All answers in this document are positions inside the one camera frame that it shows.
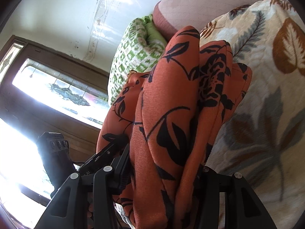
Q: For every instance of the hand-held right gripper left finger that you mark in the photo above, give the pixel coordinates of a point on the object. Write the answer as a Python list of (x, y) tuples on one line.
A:
[(122, 171)]

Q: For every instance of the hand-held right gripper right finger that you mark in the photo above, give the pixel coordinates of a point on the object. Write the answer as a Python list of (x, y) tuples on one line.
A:
[(209, 188)]

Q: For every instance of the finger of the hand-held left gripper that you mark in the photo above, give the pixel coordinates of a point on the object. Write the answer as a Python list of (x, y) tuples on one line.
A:
[(113, 146)]

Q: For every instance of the orange floral garment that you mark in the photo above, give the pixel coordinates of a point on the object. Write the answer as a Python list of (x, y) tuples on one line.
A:
[(171, 105)]

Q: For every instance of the person's left hand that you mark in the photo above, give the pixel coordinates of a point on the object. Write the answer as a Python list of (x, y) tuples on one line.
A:
[(91, 207)]

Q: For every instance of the wooden framed stained glass window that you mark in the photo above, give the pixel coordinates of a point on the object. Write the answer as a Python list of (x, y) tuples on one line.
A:
[(54, 93)]

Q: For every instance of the green patterned pillow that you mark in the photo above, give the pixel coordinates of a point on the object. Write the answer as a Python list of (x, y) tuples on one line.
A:
[(133, 52)]

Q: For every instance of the leaf-printed quilted blanket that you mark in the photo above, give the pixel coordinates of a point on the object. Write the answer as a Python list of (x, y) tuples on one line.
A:
[(266, 100)]

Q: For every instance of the pink padded headboard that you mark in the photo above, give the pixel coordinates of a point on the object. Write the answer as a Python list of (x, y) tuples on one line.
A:
[(202, 7)]

